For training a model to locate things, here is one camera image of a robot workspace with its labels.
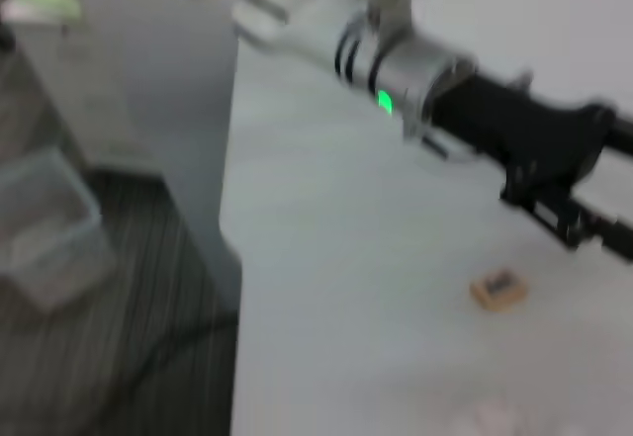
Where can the clear plastic storage box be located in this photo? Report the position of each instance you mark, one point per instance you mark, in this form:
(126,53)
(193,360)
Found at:
(44,238)

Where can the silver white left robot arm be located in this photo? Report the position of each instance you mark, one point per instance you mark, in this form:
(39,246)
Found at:
(395,70)

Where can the white cabinet with green top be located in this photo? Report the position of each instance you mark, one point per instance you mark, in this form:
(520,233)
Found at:
(44,60)

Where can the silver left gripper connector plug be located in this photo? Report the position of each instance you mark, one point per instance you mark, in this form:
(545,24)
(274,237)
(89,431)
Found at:
(523,82)

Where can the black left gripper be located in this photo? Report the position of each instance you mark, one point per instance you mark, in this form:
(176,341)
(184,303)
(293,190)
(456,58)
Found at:
(519,129)

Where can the beige eraser with barcode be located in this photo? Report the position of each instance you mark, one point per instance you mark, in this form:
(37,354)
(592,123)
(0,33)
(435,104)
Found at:
(499,290)

